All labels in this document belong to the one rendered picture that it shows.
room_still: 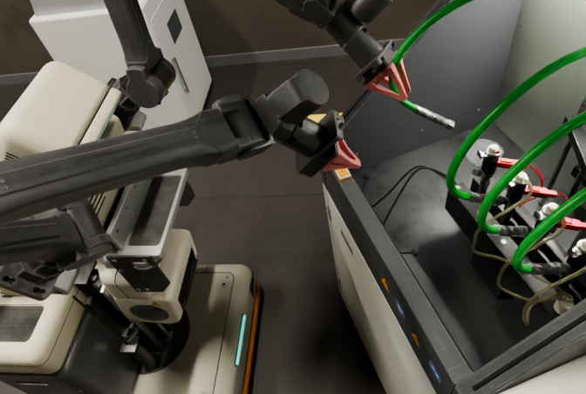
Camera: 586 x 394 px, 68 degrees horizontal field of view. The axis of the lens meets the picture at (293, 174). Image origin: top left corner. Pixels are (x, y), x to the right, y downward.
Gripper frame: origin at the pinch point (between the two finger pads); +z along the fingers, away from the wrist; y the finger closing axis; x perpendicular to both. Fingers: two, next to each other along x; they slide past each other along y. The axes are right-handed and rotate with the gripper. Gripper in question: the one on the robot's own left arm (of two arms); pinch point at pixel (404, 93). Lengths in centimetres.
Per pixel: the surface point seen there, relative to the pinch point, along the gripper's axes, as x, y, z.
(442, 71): 3.3, 30.2, 7.5
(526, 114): -2, 39, 32
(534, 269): -7.9, -23.0, 30.1
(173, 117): 166, 95, -53
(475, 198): -2.3, -11.3, 21.0
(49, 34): 155, 67, -122
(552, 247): -4.2, -6.0, 40.4
